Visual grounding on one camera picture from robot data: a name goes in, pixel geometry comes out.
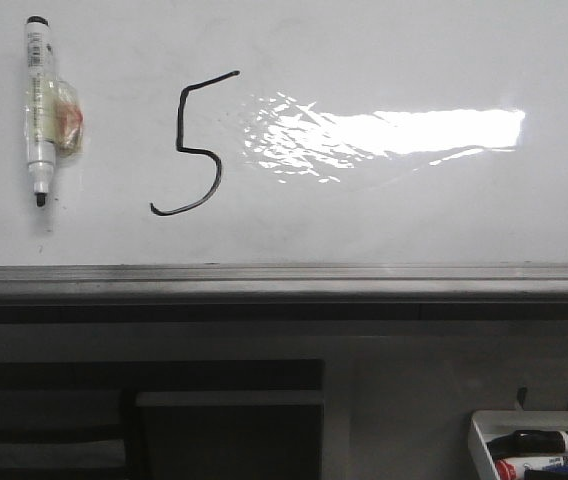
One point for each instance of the white marker with taped magnet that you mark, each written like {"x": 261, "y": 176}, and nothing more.
{"x": 54, "y": 120}

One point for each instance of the white whiteboard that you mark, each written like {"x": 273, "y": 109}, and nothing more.
{"x": 247, "y": 132}

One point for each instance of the dark monitor with white edge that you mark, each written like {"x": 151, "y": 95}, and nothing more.
{"x": 233, "y": 435}

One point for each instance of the white marker tray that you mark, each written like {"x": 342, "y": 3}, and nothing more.
{"x": 489, "y": 424}

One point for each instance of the left black tray hook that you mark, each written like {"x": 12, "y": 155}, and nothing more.
{"x": 520, "y": 398}

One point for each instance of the black slatted panel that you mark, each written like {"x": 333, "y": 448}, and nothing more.
{"x": 79, "y": 420}

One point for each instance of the black capped marker in tray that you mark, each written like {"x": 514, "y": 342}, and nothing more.
{"x": 529, "y": 442}

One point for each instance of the red capped marker in tray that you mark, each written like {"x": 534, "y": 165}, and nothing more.
{"x": 515, "y": 467}

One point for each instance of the grey aluminium whiteboard frame ledge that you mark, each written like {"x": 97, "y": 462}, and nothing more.
{"x": 33, "y": 291}

